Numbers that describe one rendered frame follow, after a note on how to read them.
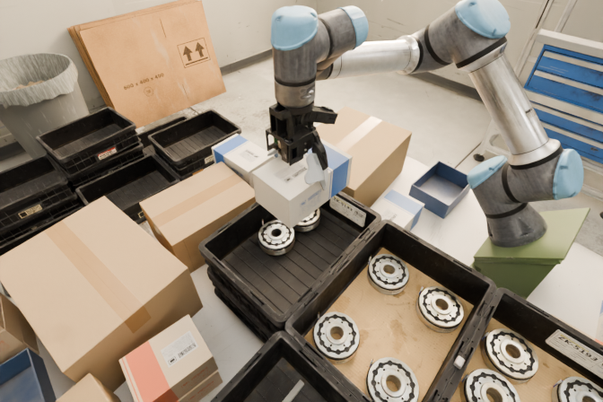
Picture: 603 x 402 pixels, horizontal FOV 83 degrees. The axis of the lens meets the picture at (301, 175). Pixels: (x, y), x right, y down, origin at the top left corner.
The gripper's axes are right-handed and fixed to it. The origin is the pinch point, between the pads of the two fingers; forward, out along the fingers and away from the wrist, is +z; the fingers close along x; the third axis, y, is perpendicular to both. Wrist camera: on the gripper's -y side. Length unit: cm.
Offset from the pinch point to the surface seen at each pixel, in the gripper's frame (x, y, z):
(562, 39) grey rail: 8, -193, 20
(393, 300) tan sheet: 27.4, -4.3, 27.9
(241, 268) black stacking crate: -6.4, 17.1, 27.9
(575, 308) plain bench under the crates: 63, -46, 41
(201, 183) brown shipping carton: -39.6, 8.0, 24.8
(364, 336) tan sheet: 27.8, 7.8, 27.7
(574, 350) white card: 61, -18, 22
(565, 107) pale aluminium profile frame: 26, -191, 53
